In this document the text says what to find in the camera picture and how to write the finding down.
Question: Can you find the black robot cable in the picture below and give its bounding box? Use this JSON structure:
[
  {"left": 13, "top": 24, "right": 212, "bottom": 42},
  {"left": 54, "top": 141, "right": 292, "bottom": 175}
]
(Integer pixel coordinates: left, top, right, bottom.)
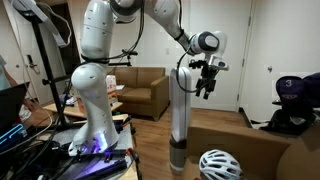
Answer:
[{"left": 79, "top": 0, "right": 201, "bottom": 95}]

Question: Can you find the black door handle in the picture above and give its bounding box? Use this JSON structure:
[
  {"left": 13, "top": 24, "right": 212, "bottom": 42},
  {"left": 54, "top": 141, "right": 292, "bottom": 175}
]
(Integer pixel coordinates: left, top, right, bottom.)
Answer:
[{"left": 26, "top": 54, "right": 41, "bottom": 73}]

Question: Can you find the black cable bundle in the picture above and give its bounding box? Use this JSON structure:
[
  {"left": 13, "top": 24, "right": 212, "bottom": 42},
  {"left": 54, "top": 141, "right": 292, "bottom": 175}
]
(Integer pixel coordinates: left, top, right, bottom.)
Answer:
[{"left": 0, "top": 131, "right": 73, "bottom": 180}]

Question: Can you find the black tripod stand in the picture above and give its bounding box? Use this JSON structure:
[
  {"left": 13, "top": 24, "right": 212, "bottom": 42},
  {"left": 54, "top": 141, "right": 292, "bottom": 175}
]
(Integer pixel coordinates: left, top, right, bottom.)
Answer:
[{"left": 14, "top": 6, "right": 74, "bottom": 129}]

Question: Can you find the person forearm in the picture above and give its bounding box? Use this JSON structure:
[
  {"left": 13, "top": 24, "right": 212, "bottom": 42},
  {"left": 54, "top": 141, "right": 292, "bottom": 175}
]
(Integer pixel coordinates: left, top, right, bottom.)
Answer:
[{"left": 3, "top": 69, "right": 18, "bottom": 88}]

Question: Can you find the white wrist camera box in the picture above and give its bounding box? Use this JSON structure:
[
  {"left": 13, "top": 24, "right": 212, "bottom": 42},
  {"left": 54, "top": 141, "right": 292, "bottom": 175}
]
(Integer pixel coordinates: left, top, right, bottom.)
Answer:
[{"left": 207, "top": 54, "right": 231, "bottom": 72}]

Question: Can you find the dark purple bag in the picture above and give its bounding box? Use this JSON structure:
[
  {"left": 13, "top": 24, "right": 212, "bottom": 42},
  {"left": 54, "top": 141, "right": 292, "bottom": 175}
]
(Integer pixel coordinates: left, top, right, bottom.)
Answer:
[{"left": 303, "top": 71, "right": 320, "bottom": 108}]

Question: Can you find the red handled clamp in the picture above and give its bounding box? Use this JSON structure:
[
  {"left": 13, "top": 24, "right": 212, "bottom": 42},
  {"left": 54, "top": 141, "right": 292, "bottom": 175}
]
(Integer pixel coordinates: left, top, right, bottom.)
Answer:
[{"left": 126, "top": 148, "right": 143, "bottom": 180}]

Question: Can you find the black backpack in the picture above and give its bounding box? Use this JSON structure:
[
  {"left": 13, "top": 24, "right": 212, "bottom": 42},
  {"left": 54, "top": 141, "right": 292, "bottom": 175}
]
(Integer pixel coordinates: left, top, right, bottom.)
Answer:
[{"left": 259, "top": 103, "right": 319, "bottom": 136}]

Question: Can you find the white vented bicycle helmet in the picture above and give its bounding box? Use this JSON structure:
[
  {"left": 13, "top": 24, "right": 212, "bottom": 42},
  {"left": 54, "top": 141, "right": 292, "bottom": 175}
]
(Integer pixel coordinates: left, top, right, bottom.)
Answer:
[{"left": 198, "top": 149, "right": 243, "bottom": 180}]

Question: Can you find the metal robot mount table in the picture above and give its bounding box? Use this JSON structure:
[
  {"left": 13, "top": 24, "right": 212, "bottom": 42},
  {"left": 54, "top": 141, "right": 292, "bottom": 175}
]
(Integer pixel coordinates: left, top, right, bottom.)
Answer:
[{"left": 49, "top": 114, "right": 138, "bottom": 180}]

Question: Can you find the white flat light bar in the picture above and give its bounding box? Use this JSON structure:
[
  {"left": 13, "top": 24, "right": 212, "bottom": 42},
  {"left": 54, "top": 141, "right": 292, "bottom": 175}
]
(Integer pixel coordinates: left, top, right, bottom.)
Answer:
[{"left": 11, "top": 0, "right": 68, "bottom": 48}]

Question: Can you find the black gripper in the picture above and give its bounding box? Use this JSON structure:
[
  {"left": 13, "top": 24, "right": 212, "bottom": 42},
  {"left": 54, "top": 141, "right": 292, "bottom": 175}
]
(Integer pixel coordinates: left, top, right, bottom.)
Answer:
[{"left": 194, "top": 62, "right": 218, "bottom": 100}]

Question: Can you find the black laptop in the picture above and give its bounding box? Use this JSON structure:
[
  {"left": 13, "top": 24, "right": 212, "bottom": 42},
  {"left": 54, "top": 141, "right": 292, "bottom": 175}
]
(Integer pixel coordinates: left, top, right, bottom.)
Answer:
[{"left": 0, "top": 81, "right": 31, "bottom": 153}]

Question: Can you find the brown two-seat sofa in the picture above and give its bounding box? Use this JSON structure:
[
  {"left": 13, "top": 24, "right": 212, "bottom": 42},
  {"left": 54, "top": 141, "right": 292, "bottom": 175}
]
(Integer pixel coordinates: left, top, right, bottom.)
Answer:
[{"left": 108, "top": 66, "right": 170, "bottom": 122}]

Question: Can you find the black cable connector box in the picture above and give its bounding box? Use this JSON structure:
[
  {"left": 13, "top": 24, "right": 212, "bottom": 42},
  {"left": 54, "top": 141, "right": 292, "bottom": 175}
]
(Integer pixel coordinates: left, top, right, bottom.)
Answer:
[{"left": 188, "top": 59, "right": 205, "bottom": 70}]

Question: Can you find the black table clamp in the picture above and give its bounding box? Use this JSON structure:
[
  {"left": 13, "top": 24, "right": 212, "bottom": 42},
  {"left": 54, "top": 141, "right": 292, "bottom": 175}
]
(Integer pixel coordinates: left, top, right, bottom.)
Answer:
[{"left": 114, "top": 114, "right": 135, "bottom": 135}]

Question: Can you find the person torso teal shirt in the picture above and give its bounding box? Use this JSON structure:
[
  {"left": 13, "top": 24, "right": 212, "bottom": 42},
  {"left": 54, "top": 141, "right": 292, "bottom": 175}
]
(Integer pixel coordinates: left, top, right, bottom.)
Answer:
[{"left": 0, "top": 54, "right": 8, "bottom": 92}]

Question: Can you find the white red carton box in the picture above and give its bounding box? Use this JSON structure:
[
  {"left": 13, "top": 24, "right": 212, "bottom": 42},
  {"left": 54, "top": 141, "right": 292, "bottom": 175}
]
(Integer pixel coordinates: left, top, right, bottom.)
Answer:
[{"left": 105, "top": 74, "right": 118, "bottom": 95}]

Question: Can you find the black bicycle seat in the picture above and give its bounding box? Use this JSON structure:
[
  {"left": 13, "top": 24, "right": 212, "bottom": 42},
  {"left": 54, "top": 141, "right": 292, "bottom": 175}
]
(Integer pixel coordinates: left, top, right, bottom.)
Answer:
[{"left": 108, "top": 49, "right": 139, "bottom": 68}]

